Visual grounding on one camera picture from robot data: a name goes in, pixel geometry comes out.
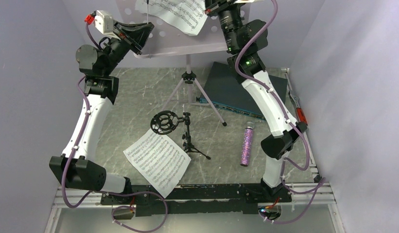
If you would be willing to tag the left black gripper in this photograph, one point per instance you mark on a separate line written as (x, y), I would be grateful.
(138, 35)

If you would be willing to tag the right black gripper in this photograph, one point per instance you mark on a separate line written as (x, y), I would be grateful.
(215, 7)

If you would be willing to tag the lilac perforated music stand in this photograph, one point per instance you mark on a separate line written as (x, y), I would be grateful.
(166, 41)

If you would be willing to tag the sheet music page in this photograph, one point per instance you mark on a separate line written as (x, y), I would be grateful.
(159, 160)
(188, 16)

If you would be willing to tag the black microphone shock mount stand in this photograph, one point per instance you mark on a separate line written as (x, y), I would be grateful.
(167, 121)

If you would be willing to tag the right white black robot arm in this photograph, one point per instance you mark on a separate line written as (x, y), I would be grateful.
(251, 73)

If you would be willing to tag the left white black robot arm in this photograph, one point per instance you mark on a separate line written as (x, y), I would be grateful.
(75, 167)

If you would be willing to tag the dark blue rack unit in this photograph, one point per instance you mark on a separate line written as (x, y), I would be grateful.
(226, 93)

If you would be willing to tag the purple glitter microphone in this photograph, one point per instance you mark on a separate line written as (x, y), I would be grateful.
(247, 143)

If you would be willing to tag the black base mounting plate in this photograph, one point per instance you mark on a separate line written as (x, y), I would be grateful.
(158, 207)

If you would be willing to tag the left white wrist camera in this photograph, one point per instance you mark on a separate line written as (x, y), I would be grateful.
(102, 21)

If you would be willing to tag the red handled adjustable wrench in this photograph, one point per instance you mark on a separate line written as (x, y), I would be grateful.
(299, 111)

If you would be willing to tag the aluminium frame rail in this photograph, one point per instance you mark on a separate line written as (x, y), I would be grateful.
(74, 196)

